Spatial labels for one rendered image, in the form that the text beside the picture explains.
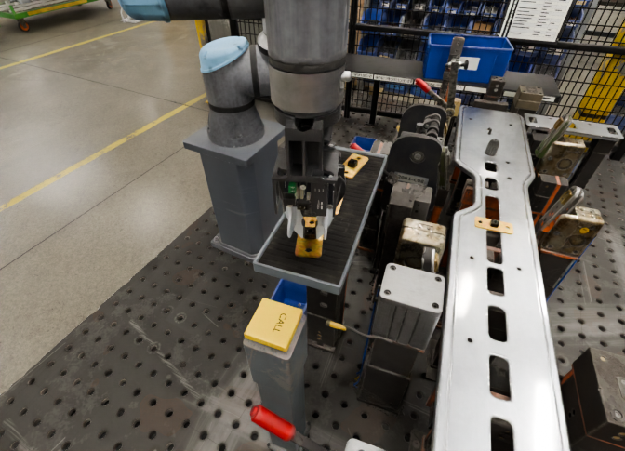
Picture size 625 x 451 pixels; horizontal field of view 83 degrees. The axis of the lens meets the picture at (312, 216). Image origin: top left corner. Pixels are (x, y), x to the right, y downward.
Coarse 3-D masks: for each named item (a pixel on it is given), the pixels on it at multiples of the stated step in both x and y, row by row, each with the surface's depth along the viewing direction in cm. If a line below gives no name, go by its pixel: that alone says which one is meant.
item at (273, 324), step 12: (264, 300) 49; (264, 312) 48; (276, 312) 48; (288, 312) 48; (300, 312) 48; (252, 324) 46; (264, 324) 46; (276, 324) 46; (288, 324) 46; (252, 336) 45; (264, 336) 45; (276, 336) 45; (288, 336) 45; (276, 348) 45
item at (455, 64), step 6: (456, 60) 107; (468, 60) 105; (450, 66) 106; (456, 66) 105; (462, 66) 106; (450, 72) 107; (456, 72) 106; (450, 78) 108; (456, 78) 107; (450, 84) 109; (456, 84) 108; (450, 90) 110; (450, 96) 111; (450, 102) 112
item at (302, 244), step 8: (312, 224) 55; (312, 232) 52; (304, 240) 52; (312, 240) 52; (320, 240) 52; (296, 248) 51; (304, 248) 51; (312, 248) 51; (320, 248) 51; (304, 256) 50; (312, 256) 50; (320, 256) 50
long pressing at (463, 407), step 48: (480, 144) 111; (528, 144) 112; (480, 192) 92; (480, 240) 80; (528, 240) 80; (480, 288) 70; (528, 288) 70; (480, 336) 62; (528, 336) 62; (480, 384) 56; (528, 384) 56; (432, 432) 52; (480, 432) 51; (528, 432) 51
